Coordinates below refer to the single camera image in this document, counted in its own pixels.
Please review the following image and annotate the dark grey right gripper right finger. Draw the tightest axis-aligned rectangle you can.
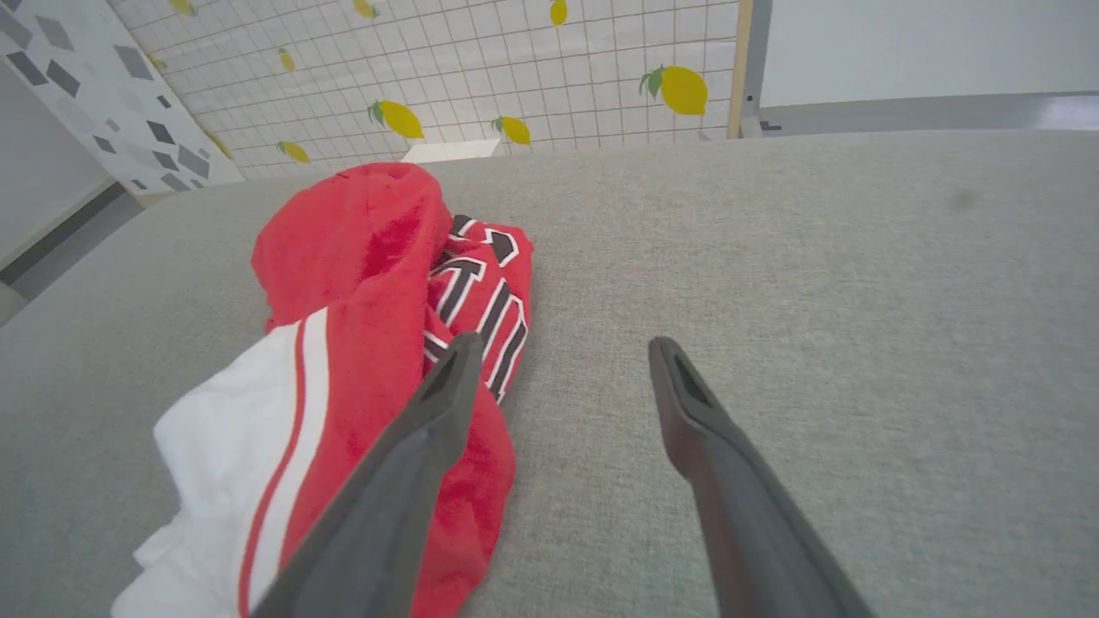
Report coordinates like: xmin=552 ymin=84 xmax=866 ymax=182
xmin=648 ymin=336 xmax=877 ymax=618

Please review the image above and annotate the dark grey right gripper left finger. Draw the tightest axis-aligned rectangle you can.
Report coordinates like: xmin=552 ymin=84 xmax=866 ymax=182
xmin=251 ymin=332 xmax=485 ymax=618

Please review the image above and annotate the red white jersey garment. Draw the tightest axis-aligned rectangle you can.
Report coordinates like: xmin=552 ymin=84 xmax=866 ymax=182
xmin=110 ymin=161 xmax=535 ymax=618

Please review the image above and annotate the grey fabric sofa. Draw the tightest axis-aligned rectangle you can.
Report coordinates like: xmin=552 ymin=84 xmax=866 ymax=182
xmin=0 ymin=129 xmax=1099 ymax=618

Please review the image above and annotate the small white box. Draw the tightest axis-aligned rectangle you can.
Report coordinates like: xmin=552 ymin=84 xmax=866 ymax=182
xmin=400 ymin=138 xmax=501 ymax=164

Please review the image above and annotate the lemon print tile panel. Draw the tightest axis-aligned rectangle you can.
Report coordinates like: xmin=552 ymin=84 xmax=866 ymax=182
xmin=107 ymin=0 xmax=741 ymax=179

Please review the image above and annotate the terrazzo pattern panel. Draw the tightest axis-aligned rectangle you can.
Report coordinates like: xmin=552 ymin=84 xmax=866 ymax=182
xmin=0 ymin=0 xmax=246 ymax=197

